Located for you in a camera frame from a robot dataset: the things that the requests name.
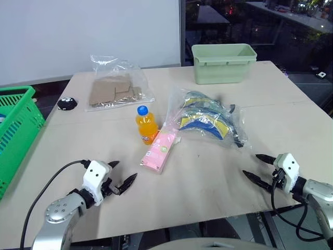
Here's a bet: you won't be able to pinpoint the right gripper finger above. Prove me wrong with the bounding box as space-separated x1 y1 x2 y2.
242 170 274 193
255 154 277 165

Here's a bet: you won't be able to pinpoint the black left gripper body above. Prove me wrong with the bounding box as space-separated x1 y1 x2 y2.
99 178 121 202

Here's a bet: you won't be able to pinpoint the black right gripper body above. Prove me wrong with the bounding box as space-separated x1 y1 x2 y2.
271 167 287 193

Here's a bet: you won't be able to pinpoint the clear bag blue yellow items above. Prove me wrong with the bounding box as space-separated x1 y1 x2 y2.
163 86 253 151

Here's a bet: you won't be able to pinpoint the green plastic shopping basket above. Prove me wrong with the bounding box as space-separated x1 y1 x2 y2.
0 85 46 201

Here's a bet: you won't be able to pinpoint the pink carton box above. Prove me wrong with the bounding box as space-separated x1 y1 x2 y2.
140 127 180 175

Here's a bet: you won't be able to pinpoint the orange soda bottle blue cap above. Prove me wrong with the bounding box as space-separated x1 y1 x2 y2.
135 105 160 146

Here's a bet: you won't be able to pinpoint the clear bag of cardboard pieces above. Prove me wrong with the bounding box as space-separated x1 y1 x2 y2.
84 54 156 113

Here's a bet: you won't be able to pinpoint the black round white-dotted object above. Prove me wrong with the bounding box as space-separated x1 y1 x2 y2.
57 96 79 111

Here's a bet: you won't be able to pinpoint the grey rounded robot body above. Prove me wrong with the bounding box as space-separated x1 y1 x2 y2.
146 236 264 250

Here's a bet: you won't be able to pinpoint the light green plastic bin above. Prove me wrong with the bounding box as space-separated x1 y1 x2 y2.
191 43 258 85

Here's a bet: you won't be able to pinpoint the white board panel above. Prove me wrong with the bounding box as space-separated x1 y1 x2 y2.
0 0 182 87

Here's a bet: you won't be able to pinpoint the dark background table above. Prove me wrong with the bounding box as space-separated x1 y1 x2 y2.
245 1 333 35

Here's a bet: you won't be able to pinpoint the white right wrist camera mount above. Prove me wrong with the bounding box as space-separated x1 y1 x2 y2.
273 153 300 195

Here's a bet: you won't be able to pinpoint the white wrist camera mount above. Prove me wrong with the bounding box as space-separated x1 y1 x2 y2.
273 153 300 195
82 160 113 207

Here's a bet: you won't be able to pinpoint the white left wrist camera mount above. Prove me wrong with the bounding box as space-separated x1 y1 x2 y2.
82 160 113 207

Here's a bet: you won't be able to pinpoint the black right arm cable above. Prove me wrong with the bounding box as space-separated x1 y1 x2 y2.
270 169 324 242

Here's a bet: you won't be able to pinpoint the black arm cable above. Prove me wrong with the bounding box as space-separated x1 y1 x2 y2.
270 169 324 242
20 159 91 249

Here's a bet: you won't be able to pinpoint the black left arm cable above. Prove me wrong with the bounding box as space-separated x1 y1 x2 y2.
20 159 91 249

